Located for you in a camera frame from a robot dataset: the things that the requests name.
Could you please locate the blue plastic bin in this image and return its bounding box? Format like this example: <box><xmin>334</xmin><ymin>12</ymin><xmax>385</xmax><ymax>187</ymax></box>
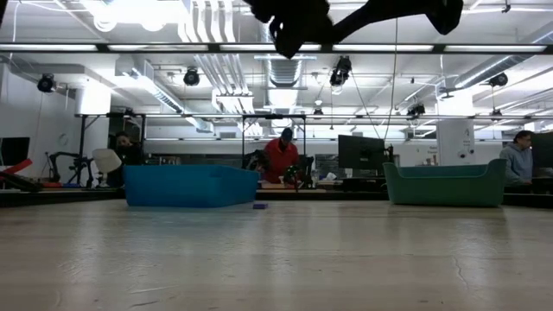
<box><xmin>123</xmin><ymin>164</ymin><xmax>260</xmax><ymax>207</ymax></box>

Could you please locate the green plastic bin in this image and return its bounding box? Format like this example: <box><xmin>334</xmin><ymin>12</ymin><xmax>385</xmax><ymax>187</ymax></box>
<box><xmin>382</xmin><ymin>158</ymin><xmax>508</xmax><ymax>207</ymax></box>

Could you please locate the silver ventilation duct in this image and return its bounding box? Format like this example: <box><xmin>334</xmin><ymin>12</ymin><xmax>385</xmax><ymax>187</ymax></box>
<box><xmin>257</xmin><ymin>16</ymin><xmax>319</xmax><ymax>88</ymax></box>

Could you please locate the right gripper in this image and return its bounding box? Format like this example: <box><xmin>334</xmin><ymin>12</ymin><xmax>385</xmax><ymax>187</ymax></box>
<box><xmin>332</xmin><ymin>0</ymin><xmax>465</xmax><ymax>42</ymax></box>

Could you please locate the black wall screen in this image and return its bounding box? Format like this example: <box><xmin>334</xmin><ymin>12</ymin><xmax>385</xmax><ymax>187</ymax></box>
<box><xmin>0</xmin><ymin>136</ymin><xmax>32</xmax><ymax>168</ymax></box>

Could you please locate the white lamp head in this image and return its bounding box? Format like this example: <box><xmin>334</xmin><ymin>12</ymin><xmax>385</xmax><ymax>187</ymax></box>
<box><xmin>92</xmin><ymin>148</ymin><xmax>124</xmax><ymax>175</ymax></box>

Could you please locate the red background bar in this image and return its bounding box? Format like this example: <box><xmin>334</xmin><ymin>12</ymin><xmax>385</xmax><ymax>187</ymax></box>
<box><xmin>0</xmin><ymin>158</ymin><xmax>34</xmax><ymax>176</ymax></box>

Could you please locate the black computer monitor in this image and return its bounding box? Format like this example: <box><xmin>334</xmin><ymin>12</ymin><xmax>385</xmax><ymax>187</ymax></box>
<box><xmin>337</xmin><ymin>134</ymin><xmax>387</xmax><ymax>171</ymax></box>
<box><xmin>530</xmin><ymin>131</ymin><xmax>553</xmax><ymax>170</ymax></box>

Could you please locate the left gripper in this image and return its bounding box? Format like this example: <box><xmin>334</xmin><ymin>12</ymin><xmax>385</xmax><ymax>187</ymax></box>
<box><xmin>246</xmin><ymin>0</ymin><xmax>334</xmax><ymax>60</ymax></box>

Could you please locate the black background rack frame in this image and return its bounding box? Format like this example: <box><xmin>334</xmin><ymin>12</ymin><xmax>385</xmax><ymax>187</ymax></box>
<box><xmin>76</xmin><ymin>112</ymin><xmax>308</xmax><ymax>191</ymax></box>

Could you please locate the black aluminium table frame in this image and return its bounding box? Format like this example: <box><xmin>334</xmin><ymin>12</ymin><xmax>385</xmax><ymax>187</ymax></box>
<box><xmin>0</xmin><ymin>187</ymin><xmax>553</xmax><ymax>208</ymax></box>

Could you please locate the person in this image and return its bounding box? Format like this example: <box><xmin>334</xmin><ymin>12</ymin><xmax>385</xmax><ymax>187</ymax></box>
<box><xmin>257</xmin><ymin>127</ymin><xmax>300</xmax><ymax>185</ymax></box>
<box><xmin>107</xmin><ymin>131</ymin><xmax>146</xmax><ymax>168</ymax></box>
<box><xmin>499</xmin><ymin>130</ymin><xmax>537</xmax><ymax>186</ymax></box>

